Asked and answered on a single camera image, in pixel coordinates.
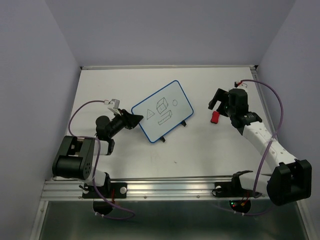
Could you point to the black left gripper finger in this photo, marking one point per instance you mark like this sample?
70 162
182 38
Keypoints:
128 112
134 120

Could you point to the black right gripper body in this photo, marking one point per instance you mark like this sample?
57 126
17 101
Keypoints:
229 110

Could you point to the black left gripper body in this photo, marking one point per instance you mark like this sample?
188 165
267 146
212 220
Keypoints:
118 123

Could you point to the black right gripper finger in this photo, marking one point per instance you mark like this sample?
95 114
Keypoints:
221 96
222 108

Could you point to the red bone-shaped eraser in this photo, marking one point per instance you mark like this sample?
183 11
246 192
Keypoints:
215 117

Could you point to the blue framed whiteboard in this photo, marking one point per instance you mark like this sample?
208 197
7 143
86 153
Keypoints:
163 111

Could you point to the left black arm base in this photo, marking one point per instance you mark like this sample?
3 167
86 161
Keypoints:
109 190

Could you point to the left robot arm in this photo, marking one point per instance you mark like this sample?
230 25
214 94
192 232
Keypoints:
75 156

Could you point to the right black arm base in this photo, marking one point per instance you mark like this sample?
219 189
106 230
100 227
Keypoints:
234 188

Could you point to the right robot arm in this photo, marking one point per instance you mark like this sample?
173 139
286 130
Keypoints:
291 178

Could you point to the black whiteboard foot clip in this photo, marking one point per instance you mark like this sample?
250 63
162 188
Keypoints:
162 139
183 123

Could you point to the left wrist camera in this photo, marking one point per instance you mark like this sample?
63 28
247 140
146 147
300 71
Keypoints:
113 105

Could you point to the aluminium front mounting rail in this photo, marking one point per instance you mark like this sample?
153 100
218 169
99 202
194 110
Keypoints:
154 189

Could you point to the aluminium right side rail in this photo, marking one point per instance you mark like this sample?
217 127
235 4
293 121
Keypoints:
307 222

